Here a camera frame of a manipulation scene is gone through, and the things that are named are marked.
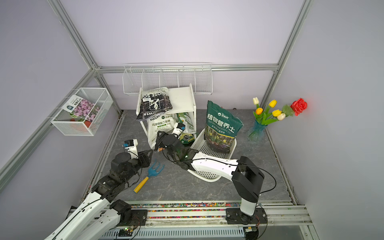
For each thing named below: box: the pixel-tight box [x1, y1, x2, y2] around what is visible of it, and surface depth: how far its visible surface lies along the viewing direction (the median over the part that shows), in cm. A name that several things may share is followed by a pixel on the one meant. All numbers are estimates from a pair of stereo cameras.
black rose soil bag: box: [136, 87, 173, 120], surface depth 74 cm
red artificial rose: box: [290, 98, 308, 117], surface depth 73 cm
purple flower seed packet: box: [61, 94, 101, 123], surface depth 75 cm
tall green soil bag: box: [205, 100, 244, 154], surface depth 84 cm
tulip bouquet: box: [252, 97, 286, 126], surface depth 86 cm
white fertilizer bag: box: [146, 113, 178, 150], surface depth 86 cm
